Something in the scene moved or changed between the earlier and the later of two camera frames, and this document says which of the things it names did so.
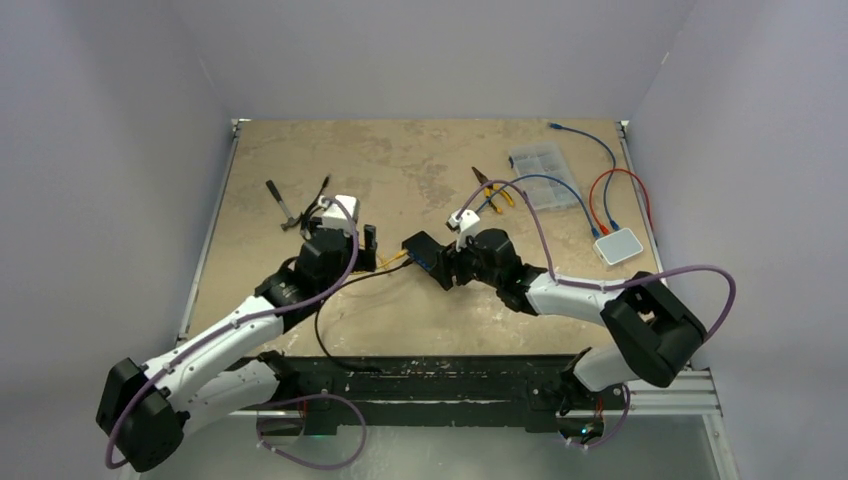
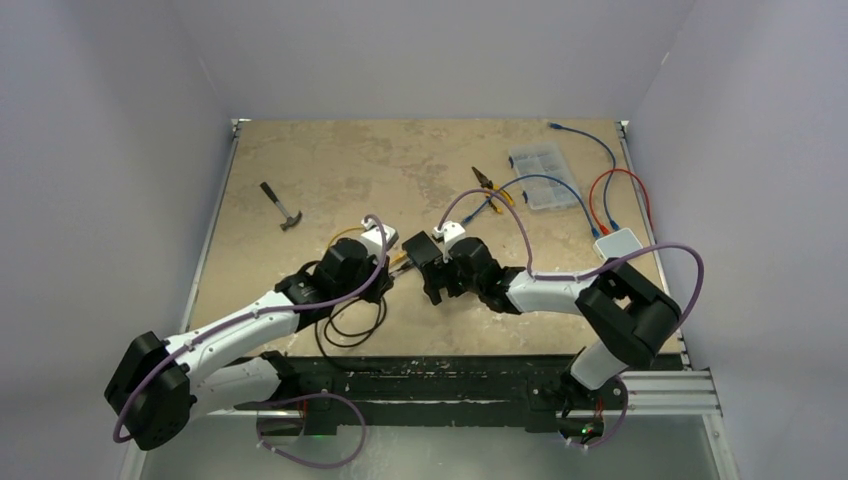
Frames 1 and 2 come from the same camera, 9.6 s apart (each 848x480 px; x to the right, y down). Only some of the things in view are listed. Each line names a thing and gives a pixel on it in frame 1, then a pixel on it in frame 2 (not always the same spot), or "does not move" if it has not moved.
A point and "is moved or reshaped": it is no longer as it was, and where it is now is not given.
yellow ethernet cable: x=400 y=254 does not move
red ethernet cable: x=603 y=228 does not move
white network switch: x=617 y=246 does not move
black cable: x=311 y=209 -> x=370 y=331
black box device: x=422 y=248 does not move
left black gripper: x=369 y=245 -> x=382 y=281
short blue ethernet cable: x=595 y=231 does not move
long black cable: x=324 y=296 is moved or reshaped
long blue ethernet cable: x=614 y=225 does not move
